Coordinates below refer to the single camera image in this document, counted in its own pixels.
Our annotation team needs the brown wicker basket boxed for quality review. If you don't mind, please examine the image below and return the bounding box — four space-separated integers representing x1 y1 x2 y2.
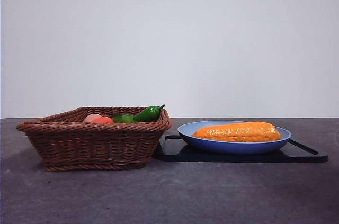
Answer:
15 106 172 172

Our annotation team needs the black rectangular tray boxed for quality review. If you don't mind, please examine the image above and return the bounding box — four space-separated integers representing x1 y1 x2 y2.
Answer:
152 134 328 163

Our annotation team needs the blue round plate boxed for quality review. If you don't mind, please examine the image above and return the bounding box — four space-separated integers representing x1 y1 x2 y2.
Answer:
177 120 292 155

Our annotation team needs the green toy pepper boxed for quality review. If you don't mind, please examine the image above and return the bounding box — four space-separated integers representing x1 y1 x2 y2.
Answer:
132 104 165 123

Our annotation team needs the yellow toy corn cob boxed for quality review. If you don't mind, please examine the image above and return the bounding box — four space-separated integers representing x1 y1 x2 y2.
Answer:
191 121 281 143

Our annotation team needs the pale toy egg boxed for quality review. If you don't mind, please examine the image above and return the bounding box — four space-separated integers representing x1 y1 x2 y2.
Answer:
83 113 103 123

